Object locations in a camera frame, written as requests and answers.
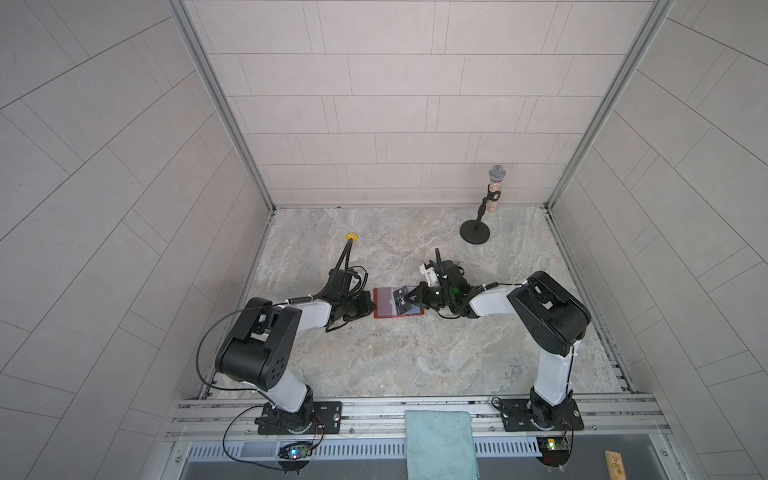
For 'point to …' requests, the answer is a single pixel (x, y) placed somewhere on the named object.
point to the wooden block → (615, 466)
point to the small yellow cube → (352, 235)
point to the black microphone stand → (477, 232)
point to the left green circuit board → (294, 452)
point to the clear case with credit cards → (402, 304)
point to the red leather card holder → (385, 306)
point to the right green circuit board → (554, 450)
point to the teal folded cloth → (440, 445)
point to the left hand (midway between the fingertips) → (383, 301)
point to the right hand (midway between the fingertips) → (403, 300)
